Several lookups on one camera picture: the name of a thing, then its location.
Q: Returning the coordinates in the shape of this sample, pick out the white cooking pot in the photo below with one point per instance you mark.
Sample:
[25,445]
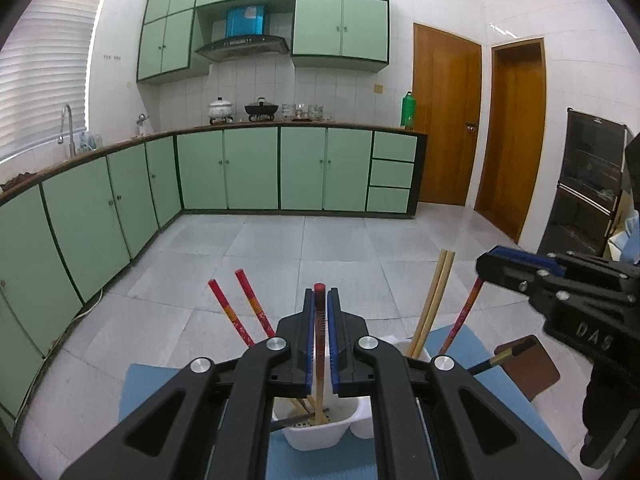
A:
[220,108]

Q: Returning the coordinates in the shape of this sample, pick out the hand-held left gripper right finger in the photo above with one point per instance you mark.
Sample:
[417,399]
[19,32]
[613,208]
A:
[331,345]

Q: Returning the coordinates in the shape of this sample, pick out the blue cloth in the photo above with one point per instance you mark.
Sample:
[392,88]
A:
[631,240]

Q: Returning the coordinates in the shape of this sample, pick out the blue hood chimney cover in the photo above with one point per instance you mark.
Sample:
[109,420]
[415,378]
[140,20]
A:
[245,20]

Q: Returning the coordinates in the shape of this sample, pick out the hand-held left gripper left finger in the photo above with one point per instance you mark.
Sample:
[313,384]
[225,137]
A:
[311,340]

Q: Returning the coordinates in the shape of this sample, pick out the red patterned bamboo chopstick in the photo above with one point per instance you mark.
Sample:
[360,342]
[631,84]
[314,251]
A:
[462,315]
[320,320]
[255,305]
[227,310]

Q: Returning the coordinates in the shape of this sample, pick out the white plastic utensil container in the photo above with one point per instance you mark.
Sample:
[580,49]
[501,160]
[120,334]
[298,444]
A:
[417,352]
[310,437]

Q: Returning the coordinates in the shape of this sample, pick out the blue tablecloth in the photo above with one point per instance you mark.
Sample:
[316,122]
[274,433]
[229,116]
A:
[150,395]

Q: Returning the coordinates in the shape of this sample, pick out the cardboard box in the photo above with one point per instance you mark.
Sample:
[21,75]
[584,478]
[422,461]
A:
[619,215]

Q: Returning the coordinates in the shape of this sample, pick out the small plastic bottle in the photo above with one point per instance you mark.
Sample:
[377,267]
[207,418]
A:
[86,142]

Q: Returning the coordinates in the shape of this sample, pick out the black chopstick with metal band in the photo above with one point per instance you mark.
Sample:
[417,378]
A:
[500,356]
[290,419]

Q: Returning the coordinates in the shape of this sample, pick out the green bottle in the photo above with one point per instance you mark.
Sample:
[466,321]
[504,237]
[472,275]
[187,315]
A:
[408,110]

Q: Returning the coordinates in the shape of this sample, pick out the glass jar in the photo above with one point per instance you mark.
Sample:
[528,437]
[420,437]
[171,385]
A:
[300,111]
[287,111]
[314,111]

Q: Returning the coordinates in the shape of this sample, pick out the white window blind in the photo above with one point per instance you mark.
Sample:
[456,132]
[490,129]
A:
[45,75]

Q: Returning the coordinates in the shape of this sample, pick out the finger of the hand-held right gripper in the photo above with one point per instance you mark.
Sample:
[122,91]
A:
[525,259]
[510,272]

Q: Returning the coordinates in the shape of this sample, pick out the black wok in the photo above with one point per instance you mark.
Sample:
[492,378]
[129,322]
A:
[261,108]

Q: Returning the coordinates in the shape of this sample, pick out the green kitchen cabinets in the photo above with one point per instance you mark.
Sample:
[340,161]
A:
[250,170]
[320,25]

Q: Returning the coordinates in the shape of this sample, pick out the green lower kitchen cabinets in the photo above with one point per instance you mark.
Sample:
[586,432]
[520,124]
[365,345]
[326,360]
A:
[250,170]

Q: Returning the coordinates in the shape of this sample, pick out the metal sink faucet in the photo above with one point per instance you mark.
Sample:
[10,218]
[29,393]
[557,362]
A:
[67,120]

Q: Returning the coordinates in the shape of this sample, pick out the recessed wooden door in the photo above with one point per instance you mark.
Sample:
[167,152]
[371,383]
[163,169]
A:
[512,145]

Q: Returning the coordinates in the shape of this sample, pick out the closed wooden door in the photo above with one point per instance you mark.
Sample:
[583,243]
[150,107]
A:
[445,120]

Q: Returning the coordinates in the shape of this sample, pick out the black oven cabinet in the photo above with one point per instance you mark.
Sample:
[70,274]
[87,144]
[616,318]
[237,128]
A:
[580,185]

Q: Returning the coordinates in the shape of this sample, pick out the green upper kitchen cabinets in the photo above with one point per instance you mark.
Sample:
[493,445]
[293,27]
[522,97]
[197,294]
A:
[320,25]

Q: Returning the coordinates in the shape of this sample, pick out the range hood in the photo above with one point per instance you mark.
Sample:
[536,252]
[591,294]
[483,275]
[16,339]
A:
[242,47]

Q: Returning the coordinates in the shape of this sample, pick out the brown chair seat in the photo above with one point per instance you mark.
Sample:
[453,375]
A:
[535,375]

